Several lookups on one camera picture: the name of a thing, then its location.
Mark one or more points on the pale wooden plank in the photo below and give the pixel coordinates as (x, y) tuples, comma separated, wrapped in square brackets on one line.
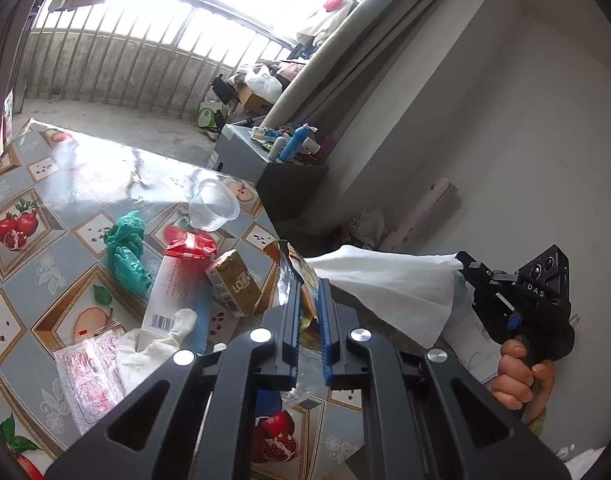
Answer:
[(425, 212)]

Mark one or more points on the metal balcony railing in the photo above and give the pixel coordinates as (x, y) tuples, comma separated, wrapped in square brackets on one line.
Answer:
[(135, 60)]

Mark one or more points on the green white bag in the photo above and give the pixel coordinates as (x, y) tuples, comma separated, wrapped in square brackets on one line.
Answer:
[(209, 116)]

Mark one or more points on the person's right hand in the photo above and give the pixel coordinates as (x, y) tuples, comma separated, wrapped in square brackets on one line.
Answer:
[(518, 377)]

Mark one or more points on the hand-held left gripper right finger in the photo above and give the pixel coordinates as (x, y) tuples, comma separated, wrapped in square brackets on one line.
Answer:
[(328, 330)]

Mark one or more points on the person's right forearm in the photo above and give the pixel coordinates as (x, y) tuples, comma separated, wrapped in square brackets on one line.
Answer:
[(535, 421)]

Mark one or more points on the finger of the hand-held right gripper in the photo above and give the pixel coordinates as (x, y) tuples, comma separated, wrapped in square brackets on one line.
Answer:
[(478, 266)]

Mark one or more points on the small brown carton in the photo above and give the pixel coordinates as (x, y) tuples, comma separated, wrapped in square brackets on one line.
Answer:
[(235, 280)]

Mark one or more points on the yellow silver snack wrapper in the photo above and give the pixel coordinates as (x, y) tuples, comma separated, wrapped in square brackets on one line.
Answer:
[(310, 310)]

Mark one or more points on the clear plastic bag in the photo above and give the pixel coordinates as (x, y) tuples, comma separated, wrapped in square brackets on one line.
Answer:
[(365, 227)]

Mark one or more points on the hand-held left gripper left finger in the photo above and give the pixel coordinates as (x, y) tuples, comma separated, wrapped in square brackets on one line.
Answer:
[(291, 330)]

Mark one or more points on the blue bottle with white cap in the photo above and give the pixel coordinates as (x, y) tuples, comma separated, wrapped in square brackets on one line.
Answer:
[(293, 142)]

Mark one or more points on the fruit print tablecloth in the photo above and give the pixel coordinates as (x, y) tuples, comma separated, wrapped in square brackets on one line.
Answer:
[(60, 270)]

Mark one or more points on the grey cabinet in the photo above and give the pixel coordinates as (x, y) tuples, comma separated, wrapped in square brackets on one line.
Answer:
[(285, 185)]

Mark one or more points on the green plastic bag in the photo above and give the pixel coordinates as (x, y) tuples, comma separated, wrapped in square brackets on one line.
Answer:
[(125, 250)]

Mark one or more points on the clear plastic cup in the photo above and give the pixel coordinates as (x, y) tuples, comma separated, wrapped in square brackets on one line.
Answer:
[(211, 206)]

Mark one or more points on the white cloth pile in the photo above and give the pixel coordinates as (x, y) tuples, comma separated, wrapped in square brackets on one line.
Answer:
[(325, 22)]

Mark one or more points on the red snack wrapper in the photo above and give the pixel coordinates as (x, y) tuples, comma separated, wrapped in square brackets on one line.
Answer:
[(188, 247)]

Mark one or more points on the white plastic bag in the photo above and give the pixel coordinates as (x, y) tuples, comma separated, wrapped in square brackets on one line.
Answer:
[(263, 82)]

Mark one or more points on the white light blue carton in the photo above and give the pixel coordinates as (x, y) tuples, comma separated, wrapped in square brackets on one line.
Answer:
[(170, 290)]

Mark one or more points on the white tissue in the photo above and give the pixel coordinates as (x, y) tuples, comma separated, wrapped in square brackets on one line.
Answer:
[(395, 280), (145, 355)]

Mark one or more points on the cardboard box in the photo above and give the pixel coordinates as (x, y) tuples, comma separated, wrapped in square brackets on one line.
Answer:
[(255, 101)]

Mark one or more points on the clear packet with red print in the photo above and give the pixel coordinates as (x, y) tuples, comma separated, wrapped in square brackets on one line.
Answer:
[(85, 380)]

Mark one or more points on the grey curtain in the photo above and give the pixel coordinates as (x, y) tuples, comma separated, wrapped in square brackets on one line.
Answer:
[(365, 35)]

